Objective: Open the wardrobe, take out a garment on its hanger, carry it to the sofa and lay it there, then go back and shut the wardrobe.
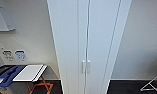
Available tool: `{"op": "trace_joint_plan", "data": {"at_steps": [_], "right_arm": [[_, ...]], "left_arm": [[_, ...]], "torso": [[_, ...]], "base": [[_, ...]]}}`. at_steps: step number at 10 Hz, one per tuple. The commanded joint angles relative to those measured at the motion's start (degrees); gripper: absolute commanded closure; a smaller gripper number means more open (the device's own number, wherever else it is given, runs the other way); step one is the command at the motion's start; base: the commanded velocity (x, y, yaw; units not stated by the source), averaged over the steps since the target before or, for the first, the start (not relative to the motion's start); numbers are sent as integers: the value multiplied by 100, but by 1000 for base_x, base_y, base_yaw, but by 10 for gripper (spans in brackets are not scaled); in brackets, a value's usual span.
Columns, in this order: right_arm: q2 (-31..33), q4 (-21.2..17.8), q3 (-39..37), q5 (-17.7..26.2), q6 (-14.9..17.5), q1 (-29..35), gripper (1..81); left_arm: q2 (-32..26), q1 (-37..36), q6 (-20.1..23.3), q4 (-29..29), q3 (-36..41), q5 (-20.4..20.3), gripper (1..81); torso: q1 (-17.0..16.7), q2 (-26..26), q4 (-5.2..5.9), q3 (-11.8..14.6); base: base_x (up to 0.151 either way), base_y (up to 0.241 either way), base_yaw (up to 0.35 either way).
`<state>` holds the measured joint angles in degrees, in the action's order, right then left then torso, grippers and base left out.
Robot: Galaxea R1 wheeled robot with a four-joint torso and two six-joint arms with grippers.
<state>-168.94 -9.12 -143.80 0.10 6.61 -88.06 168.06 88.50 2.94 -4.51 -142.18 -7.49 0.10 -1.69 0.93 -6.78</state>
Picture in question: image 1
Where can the wall socket with blue label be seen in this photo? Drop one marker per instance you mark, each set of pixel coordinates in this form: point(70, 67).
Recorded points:
point(20, 55)

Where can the orange folding stand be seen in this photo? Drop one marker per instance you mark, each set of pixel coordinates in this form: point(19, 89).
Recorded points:
point(40, 87)

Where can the wall socket with dark label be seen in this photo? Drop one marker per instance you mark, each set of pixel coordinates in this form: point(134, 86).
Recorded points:
point(7, 55)

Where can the white flat board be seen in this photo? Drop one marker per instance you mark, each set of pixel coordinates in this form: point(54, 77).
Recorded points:
point(29, 72)

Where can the grey wall-mounted holder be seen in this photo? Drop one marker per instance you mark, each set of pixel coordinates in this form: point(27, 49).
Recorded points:
point(2, 16)

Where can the blue plastic case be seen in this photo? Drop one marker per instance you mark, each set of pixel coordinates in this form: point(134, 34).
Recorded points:
point(7, 76)

